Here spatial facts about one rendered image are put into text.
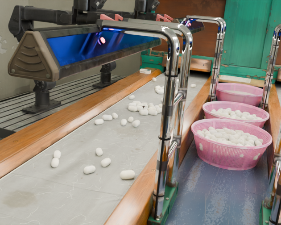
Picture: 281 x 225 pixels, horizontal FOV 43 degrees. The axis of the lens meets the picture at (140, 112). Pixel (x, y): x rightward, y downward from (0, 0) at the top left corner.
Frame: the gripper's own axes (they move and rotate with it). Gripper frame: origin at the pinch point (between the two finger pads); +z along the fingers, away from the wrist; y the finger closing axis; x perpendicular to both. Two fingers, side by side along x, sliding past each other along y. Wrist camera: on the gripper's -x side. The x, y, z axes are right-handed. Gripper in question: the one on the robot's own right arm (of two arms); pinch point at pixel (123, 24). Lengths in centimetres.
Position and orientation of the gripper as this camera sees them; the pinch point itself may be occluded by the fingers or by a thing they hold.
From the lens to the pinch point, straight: 139.7
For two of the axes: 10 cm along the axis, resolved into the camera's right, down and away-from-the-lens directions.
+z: 9.2, 2.0, -3.5
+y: 3.9, -2.5, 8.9
